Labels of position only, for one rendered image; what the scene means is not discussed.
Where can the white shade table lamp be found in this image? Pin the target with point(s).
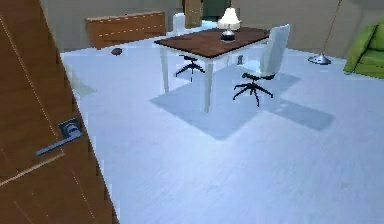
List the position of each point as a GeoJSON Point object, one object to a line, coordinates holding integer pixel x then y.
{"type": "Point", "coordinates": [229, 22]}

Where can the silver base floor lamp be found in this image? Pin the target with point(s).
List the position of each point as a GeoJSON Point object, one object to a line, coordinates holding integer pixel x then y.
{"type": "Point", "coordinates": [320, 58]}

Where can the brown top white leg table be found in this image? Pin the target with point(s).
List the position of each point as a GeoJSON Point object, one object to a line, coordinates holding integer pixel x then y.
{"type": "Point", "coordinates": [210, 43]}

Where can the white swivel office chair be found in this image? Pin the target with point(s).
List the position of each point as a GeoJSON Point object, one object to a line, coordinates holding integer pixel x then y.
{"type": "Point", "coordinates": [266, 56]}
{"type": "Point", "coordinates": [181, 30]}

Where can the brown oval ball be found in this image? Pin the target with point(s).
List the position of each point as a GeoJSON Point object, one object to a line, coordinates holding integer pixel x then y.
{"type": "Point", "coordinates": [116, 51]}

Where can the brown wooden room door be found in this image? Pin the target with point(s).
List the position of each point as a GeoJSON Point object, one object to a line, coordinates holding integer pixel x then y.
{"type": "Point", "coordinates": [30, 110]}
{"type": "Point", "coordinates": [193, 12]}

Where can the brown wooden chest of drawers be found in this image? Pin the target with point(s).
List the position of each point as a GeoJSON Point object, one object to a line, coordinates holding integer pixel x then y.
{"type": "Point", "coordinates": [125, 29]}

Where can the green sofa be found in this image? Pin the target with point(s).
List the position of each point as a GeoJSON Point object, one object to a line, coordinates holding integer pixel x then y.
{"type": "Point", "coordinates": [366, 50]}

